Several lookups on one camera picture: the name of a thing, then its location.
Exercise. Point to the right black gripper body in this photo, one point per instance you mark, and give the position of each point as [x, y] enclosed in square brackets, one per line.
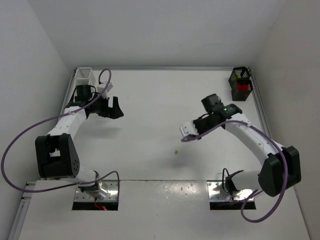
[200, 125]

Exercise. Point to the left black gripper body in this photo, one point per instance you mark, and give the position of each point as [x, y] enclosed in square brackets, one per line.
[108, 108]

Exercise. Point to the red roof lego piece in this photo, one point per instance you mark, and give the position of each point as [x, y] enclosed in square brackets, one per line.
[244, 86]

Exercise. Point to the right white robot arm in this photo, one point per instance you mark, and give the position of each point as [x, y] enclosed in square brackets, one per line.
[279, 164]

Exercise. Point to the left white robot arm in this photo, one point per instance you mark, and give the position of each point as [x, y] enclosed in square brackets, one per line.
[56, 154]

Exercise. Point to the white slotted container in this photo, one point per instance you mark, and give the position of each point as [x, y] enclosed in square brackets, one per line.
[84, 76]

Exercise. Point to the black slotted container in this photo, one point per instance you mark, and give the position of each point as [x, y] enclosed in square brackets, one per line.
[236, 94]

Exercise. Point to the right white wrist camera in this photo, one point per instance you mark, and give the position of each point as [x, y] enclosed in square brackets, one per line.
[189, 130]

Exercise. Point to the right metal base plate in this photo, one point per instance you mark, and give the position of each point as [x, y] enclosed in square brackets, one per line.
[216, 193]

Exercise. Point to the metal base plate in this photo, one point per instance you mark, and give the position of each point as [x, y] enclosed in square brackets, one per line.
[104, 191]
[216, 193]

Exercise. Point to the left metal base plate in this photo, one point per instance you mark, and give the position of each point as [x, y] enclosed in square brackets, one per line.
[104, 191]

